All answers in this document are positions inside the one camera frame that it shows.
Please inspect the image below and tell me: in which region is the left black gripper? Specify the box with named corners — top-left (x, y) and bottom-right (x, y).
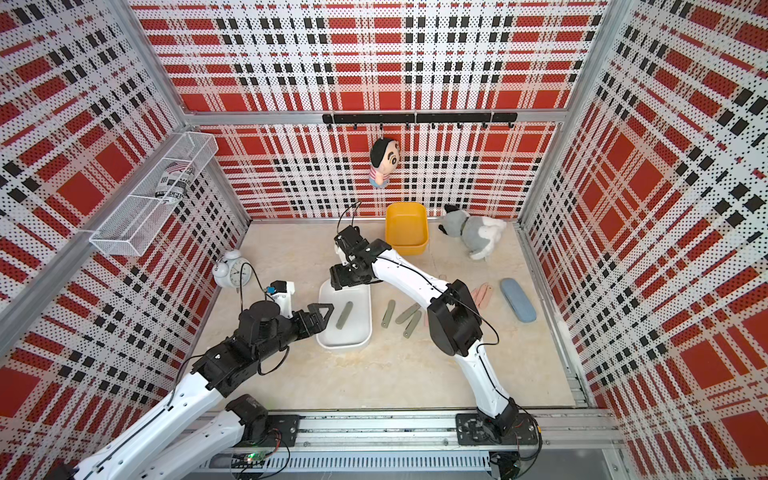
top-left (256, 303), bottom-right (334, 363)

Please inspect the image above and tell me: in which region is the white storage box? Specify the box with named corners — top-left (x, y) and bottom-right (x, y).
top-left (316, 280), bottom-right (373, 353)

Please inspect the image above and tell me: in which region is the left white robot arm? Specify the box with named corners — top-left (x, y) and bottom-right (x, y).
top-left (46, 300), bottom-right (334, 479)

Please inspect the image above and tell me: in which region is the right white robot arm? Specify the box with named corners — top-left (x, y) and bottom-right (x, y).
top-left (330, 225), bottom-right (543, 443)

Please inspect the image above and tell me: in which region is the yellow storage box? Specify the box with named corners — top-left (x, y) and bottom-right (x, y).
top-left (385, 202), bottom-right (429, 256)

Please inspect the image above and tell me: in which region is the white alarm clock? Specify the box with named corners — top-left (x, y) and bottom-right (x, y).
top-left (212, 250), bottom-right (252, 289)

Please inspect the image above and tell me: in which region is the cartoon boy doll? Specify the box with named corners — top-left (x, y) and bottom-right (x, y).
top-left (369, 138), bottom-right (401, 189)

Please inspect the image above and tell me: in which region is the grey plush dog toy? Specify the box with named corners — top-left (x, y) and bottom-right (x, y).
top-left (438, 204), bottom-right (507, 260)

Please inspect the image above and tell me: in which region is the striped can in basket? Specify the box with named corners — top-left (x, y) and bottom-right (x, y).
top-left (155, 162), bottom-right (194, 205)

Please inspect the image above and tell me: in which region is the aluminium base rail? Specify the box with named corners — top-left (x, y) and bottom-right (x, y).
top-left (190, 408), bottom-right (632, 479)

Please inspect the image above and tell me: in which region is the black hook rail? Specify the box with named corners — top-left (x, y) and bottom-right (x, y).
top-left (321, 112), bottom-right (519, 128)

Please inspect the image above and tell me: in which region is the white wire wall basket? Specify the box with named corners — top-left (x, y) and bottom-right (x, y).
top-left (90, 131), bottom-right (218, 257)

